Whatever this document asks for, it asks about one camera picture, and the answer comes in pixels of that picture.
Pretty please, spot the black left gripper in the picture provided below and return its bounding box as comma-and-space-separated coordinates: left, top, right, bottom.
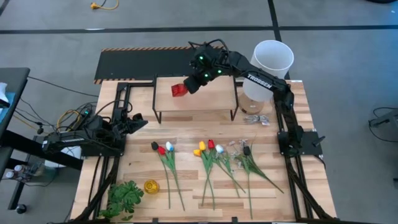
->
111, 113, 149, 137

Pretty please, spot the red glass vase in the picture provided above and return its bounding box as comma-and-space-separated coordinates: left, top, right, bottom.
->
170, 83, 189, 98

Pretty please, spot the pink tulip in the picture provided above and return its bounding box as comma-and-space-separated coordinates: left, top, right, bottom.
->
150, 141, 171, 210

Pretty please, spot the red artificial tulip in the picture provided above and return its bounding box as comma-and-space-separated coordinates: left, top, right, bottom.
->
207, 139, 240, 198
157, 146, 171, 210

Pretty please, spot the yellow glass vase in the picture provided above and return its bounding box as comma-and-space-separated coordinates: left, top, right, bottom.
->
143, 179, 160, 195

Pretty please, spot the white blue artificial tulip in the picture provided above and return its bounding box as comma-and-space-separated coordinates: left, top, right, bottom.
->
215, 144, 246, 194
165, 141, 186, 212

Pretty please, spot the white blossom flower spray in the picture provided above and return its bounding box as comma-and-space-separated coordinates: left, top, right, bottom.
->
228, 138, 285, 194

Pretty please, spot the wooden shelf with black legs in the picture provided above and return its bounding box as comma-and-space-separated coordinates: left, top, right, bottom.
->
152, 73, 239, 124

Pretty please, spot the black power strip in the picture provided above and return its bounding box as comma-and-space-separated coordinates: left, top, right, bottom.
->
79, 107, 94, 119

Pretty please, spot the black hazard striped floor mat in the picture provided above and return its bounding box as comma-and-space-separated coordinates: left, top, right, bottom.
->
93, 45, 228, 85

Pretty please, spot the crumpled clear plastic wrapper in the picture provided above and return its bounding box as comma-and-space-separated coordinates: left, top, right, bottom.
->
243, 114, 271, 126

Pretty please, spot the white cardboard box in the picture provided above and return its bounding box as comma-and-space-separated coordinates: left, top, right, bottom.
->
45, 146, 82, 169

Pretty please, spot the white shade table lamp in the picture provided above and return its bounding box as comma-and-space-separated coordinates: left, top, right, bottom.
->
238, 39, 295, 115

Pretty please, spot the green monstera leaf plant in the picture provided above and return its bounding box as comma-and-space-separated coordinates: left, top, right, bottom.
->
98, 180, 145, 222

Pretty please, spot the black side desk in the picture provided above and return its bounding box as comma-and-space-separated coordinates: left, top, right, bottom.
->
0, 67, 84, 211

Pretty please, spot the grey floor stand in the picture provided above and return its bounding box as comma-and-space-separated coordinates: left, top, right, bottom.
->
369, 108, 398, 128

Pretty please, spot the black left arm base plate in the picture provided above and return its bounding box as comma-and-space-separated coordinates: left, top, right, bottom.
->
81, 136, 127, 157

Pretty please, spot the yellow cable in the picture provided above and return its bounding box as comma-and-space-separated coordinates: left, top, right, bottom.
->
55, 109, 82, 131

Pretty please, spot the yellow extension cord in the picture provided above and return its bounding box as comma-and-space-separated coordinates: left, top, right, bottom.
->
90, 0, 120, 11

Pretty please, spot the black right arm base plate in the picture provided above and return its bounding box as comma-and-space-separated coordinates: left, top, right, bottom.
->
277, 130, 324, 157

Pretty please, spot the black looped floor cable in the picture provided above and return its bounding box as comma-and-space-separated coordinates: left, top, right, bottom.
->
366, 106, 398, 149

